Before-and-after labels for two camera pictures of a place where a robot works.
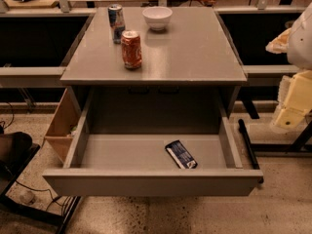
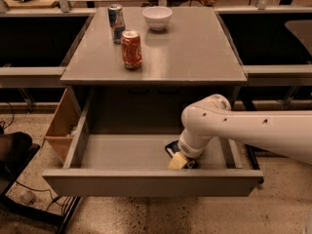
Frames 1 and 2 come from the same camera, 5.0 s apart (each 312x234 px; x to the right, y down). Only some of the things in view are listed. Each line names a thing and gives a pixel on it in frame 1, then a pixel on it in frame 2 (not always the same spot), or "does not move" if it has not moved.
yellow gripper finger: (280, 44) to (190, 146)
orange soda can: (132, 49) does not move
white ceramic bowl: (157, 17) does not move
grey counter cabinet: (187, 68) does not move
